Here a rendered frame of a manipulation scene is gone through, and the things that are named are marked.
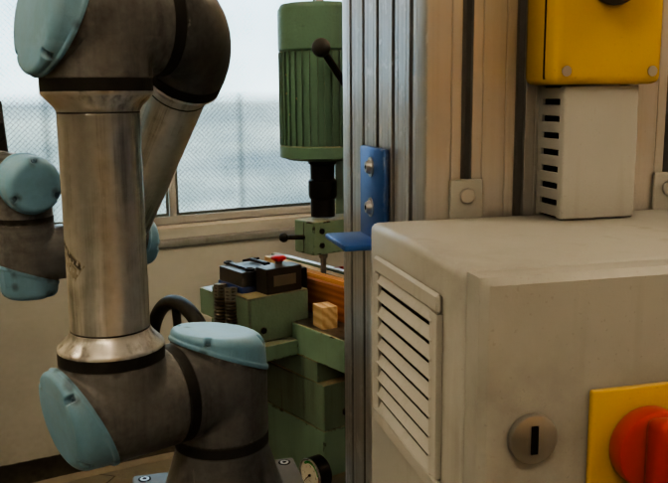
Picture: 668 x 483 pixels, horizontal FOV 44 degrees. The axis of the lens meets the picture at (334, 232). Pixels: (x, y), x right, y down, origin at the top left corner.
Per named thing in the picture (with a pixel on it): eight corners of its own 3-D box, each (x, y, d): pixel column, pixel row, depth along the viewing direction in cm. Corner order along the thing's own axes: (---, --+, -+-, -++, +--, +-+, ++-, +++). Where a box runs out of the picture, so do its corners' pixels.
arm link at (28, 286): (92, 292, 113) (87, 214, 111) (10, 306, 106) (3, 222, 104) (70, 283, 119) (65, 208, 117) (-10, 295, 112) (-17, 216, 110)
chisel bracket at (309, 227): (294, 257, 174) (293, 219, 172) (346, 249, 182) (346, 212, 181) (314, 263, 168) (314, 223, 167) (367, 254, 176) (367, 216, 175)
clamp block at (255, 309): (211, 329, 162) (210, 284, 161) (268, 317, 170) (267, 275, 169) (250, 347, 151) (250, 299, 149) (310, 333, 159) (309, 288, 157)
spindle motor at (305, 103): (263, 158, 172) (259, 6, 167) (330, 154, 183) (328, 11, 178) (312, 163, 158) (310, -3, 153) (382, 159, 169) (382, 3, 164)
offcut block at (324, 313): (312, 324, 154) (312, 303, 153) (327, 322, 155) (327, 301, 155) (322, 330, 150) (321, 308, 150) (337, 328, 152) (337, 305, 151)
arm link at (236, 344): (289, 431, 101) (287, 325, 99) (194, 463, 93) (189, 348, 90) (236, 403, 110) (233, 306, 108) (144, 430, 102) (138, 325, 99)
